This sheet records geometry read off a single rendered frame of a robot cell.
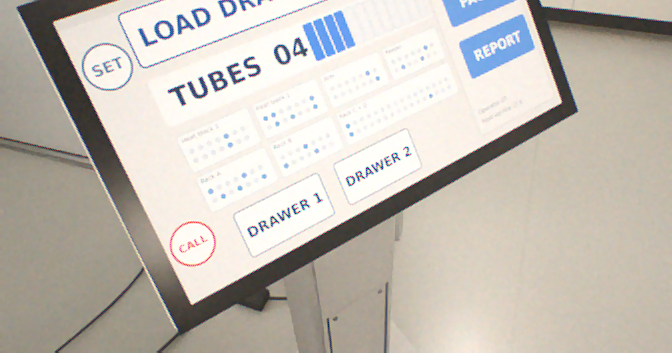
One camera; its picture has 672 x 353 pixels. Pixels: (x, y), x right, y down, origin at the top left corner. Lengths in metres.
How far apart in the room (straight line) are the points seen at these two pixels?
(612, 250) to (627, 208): 0.19
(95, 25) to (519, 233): 1.51
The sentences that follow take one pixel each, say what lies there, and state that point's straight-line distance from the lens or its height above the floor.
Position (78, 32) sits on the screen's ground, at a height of 1.17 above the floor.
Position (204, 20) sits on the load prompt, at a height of 1.15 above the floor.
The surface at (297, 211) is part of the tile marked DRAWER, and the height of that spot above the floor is 1.00.
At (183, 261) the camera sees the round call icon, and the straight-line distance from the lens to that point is 0.53.
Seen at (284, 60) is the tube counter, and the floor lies 1.11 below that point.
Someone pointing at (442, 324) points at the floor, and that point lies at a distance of 1.62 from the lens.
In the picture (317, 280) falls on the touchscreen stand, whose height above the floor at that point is 0.74.
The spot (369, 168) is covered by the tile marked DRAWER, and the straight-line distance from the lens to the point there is 0.57.
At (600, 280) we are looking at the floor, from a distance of 1.80.
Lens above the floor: 1.42
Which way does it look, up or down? 46 degrees down
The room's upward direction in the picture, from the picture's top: 4 degrees counter-clockwise
